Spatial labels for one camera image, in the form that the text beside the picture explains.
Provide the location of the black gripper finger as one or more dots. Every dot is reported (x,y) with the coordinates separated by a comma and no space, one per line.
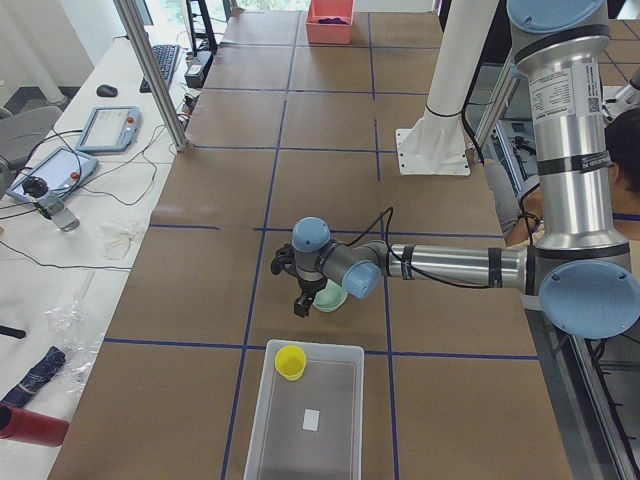
(302,305)

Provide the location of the pale green ceramic bowl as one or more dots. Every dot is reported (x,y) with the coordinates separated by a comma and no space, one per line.
(330,298)

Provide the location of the clear water bottle black cap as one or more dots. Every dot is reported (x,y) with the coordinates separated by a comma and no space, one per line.
(50,204)

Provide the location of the crumpled clear plastic wrap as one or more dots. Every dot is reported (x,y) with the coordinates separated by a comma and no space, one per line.
(79,334)

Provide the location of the grey metal camera post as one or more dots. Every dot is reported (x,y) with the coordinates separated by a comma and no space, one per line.
(135,31)

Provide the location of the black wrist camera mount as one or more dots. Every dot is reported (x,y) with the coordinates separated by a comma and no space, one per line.
(284,261)

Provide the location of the yellow plastic cup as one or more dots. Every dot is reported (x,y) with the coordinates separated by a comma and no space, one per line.
(290,362)

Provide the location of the black equipment box with label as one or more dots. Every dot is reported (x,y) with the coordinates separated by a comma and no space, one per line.
(198,68)

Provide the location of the seated person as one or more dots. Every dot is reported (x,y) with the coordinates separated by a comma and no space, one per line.
(574,203)

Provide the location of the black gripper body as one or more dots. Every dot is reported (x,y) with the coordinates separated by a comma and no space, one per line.
(306,285)

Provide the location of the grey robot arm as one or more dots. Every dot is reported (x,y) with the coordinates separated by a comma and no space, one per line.
(587,288)

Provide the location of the folded dark blue umbrella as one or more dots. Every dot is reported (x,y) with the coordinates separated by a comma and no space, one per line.
(36,378)

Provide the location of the crumpled white tissue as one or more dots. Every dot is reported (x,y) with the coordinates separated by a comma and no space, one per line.
(117,238)

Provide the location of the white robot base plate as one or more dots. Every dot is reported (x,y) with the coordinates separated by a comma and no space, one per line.
(435,145)

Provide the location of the pink plastic bin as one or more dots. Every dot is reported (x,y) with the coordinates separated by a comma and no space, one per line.
(329,34)

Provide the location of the red metal bottle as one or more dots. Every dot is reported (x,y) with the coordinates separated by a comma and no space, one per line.
(31,427)

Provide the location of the black computer keyboard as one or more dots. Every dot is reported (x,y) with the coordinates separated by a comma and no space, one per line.
(166,57)

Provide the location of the purple cloth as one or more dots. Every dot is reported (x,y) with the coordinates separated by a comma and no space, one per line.
(333,20)

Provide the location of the blue grey teach pendant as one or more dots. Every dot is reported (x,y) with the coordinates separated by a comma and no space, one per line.
(110,129)
(64,170)

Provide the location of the translucent white plastic box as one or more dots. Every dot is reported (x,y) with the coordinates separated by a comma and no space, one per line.
(309,428)

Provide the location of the black computer mouse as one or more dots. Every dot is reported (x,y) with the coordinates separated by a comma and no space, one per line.
(107,91)

